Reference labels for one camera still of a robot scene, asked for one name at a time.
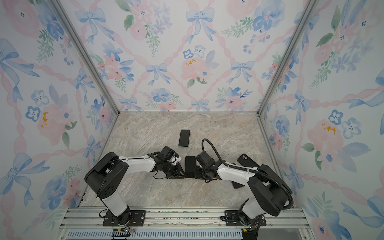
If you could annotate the black phone case right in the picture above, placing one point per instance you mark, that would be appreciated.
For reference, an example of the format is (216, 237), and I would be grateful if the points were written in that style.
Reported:
(247, 162)

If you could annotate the left corner aluminium post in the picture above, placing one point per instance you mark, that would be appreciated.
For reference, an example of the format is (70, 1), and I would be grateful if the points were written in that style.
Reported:
(82, 51)

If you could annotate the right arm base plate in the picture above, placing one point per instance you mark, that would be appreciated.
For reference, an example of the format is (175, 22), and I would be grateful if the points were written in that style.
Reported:
(233, 218)

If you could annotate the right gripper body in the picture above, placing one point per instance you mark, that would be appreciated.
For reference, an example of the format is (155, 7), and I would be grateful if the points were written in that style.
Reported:
(202, 173)

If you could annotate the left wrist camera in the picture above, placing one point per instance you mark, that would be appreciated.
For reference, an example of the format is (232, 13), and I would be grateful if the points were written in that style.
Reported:
(169, 155)

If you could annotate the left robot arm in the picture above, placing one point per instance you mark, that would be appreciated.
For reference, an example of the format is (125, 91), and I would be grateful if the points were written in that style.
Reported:
(105, 177)

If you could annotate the light blue phone case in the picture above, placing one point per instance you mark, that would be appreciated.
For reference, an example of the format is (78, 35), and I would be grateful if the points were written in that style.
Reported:
(184, 138)

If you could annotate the black phone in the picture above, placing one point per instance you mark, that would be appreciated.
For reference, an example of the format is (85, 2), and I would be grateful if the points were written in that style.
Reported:
(184, 138)
(236, 185)
(190, 167)

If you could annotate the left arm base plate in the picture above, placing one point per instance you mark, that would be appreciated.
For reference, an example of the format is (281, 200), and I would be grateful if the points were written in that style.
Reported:
(133, 218)

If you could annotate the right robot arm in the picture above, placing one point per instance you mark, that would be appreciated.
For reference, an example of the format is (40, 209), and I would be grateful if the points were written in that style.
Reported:
(271, 194)

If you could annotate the right corner aluminium post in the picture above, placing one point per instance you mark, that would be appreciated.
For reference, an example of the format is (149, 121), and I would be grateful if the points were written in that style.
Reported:
(291, 47)

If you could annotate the corner aluminium post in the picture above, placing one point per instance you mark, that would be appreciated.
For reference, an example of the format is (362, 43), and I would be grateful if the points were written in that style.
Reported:
(82, 51)
(291, 47)

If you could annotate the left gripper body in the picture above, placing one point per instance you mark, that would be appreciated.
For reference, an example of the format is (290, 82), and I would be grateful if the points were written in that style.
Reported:
(173, 171)

